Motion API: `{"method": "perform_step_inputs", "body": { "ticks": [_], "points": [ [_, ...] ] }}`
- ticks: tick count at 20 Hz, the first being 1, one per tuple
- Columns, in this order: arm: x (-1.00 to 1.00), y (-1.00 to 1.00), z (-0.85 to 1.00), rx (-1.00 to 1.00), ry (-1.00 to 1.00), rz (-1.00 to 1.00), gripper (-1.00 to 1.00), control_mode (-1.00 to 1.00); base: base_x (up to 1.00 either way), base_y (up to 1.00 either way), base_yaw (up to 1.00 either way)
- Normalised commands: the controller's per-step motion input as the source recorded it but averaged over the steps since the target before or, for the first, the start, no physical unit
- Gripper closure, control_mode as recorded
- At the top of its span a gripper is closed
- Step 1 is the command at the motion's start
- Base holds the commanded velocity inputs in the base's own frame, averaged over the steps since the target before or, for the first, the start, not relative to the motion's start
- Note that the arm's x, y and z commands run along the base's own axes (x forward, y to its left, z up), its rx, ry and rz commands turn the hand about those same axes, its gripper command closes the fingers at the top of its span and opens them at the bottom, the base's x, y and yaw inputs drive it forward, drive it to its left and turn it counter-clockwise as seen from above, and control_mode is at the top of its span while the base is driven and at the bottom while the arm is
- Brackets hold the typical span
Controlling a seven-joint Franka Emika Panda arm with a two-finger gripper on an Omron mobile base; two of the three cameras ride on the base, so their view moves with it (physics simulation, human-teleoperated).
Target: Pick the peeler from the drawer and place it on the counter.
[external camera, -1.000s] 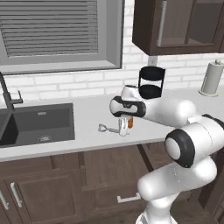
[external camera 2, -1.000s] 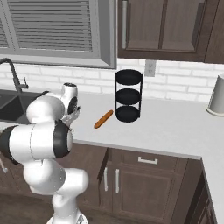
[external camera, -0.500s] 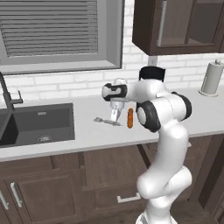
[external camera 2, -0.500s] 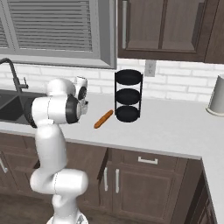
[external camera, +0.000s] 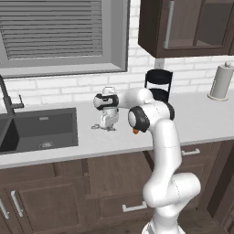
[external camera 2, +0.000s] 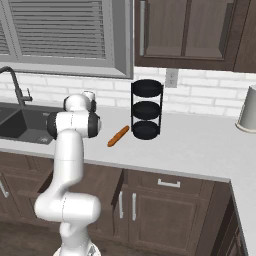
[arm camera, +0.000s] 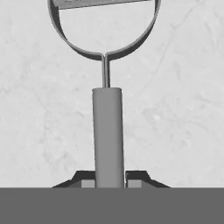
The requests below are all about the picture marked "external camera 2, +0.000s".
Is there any dark brown wall cupboard door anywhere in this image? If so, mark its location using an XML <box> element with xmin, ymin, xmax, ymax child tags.
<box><xmin>134</xmin><ymin>0</ymin><xmax>238</xmax><ymax>72</ymax></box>

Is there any orange baguette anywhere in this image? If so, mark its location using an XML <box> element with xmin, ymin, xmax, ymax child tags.
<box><xmin>106</xmin><ymin>124</ymin><xmax>131</xmax><ymax>148</ymax></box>

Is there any silver cupboard door handle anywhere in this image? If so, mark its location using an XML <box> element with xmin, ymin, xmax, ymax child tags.
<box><xmin>118</xmin><ymin>190</ymin><xmax>125</xmax><ymax>220</ymax></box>
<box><xmin>0</xmin><ymin>179</ymin><xmax>10</xmax><ymax>199</ymax></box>
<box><xmin>131</xmin><ymin>192</ymin><xmax>138</xmax><ymax>222</ymax></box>

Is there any black sink tap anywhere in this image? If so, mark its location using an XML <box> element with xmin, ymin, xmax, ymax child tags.
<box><xmin>0</xmin><ymin>65</ymin><xmax>34</xmax><ymax>108</ymax></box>

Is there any silver drawer handle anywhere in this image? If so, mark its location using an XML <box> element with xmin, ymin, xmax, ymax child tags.
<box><xmin>156</xmin><ymin>178</ymin><xmax>182</xmax><ymax>189</ymax></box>

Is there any brown corner cupboard run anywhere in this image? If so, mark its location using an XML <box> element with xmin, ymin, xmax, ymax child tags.
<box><xmin>210</xmin><ymin>195</ymin><xmax>250</xmax><ymax>256</ymax></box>

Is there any black three-tier stand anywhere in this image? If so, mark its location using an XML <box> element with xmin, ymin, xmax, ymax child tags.
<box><xmin>130</xmin><ymin>78</ymin><xmax>165</xmax><ymax>141</ymax></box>

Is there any silver wall cupboard handle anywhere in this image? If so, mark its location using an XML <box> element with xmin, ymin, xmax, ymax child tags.
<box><xmin>139</xmin><ymin>0</ymin><xmax>147</xmax><ymax>57</ymax></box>

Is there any grey window with blinds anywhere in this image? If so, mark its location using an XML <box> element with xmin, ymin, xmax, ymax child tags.
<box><xmin>0</xmin><ymin>0</ymin><xmax>135</xmax><ymax>80</ymax></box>

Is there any dark grey sink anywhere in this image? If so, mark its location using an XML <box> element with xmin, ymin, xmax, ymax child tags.
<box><xmin>0</xmin><ymin>101</ymin><xmax>65</xmax><ymax>146</ymax></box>

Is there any closed brown drawer front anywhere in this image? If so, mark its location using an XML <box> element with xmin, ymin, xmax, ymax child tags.
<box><xmin>126</xmin><ymin>169</ymin><xmax>216</xmax><ymax>198</ymax></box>

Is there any brown cupboard under sink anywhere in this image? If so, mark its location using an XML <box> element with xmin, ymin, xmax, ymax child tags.
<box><xmin>0</xmin><ymin>150</ymin><xmax>54</xmax><ymax>225</ymax></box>

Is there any dark brown wall cupboard side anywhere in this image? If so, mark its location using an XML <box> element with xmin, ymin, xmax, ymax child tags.
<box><xmin>233</xmin><ymin>0</ymin><xmax>256</xmax><ymax>74</ymax></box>

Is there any brown base cupboard door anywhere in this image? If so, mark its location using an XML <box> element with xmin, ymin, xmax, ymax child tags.
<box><xmin>127</xmin><ymin>186</ymin><xmax>215</xmax><ymax>256</ymax></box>

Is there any grey wall socket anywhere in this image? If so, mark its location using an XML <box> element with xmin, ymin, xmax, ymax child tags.
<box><xmin>165</xmin><ymin>68</ymin><xmax>180</xmax><ymax>89</ymax></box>

